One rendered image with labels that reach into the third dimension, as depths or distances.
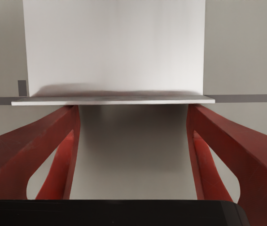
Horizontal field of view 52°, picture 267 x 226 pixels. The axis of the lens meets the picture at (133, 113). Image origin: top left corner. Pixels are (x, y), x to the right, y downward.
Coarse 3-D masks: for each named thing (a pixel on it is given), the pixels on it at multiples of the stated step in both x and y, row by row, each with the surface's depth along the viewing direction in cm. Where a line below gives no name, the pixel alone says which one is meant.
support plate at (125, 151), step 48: (0, 0) 13; (240, 0) 13; (0, 48) 13; (240, 48) 13; (0, 96) 14; (96, 144) 14; (144, 144) 14; (96, 192) 14; (144, 192) 14; (192, 192) 14
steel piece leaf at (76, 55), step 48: (48, 0) 13; (96, 0) 13; (144, 0) 13; (192, 0) 13; (48, 48) 13; (96, 48) 13; (144, 48) 13; (192, 48) 13; (48, 96) 13; (96, 96) 13; (144, 96) 13; (192, 96) 13
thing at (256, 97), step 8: (208, 96) 13; (216, 96) 13; (224, 96) 13; (232, 96) 13; (240, 96) 13; (248, 96) 13; (256, 96) 13; (264, 96) 13; (0, 104) 14; (8, 104) 14
